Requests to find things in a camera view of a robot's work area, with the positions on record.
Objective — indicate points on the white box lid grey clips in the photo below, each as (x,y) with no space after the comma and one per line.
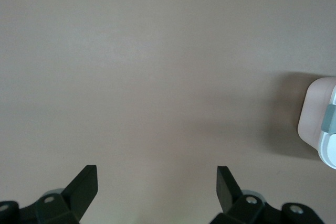
(328,150)

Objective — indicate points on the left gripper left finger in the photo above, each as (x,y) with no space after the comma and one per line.
(76,197)

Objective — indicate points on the brown table mat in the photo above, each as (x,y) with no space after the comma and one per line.
(157,64)

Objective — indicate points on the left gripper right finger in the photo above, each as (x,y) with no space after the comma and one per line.
(231,197)

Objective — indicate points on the pink plastic box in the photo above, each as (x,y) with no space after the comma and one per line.
(312,113)

